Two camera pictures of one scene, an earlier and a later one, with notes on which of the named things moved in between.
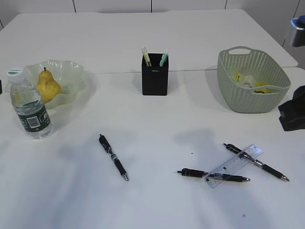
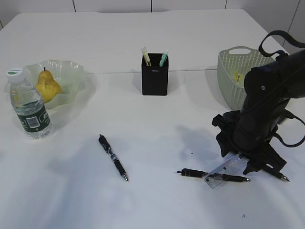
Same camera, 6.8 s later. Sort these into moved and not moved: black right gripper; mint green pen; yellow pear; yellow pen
Moved: black right gripper
Not moved: mint green pen; yellow pen; yellow pear
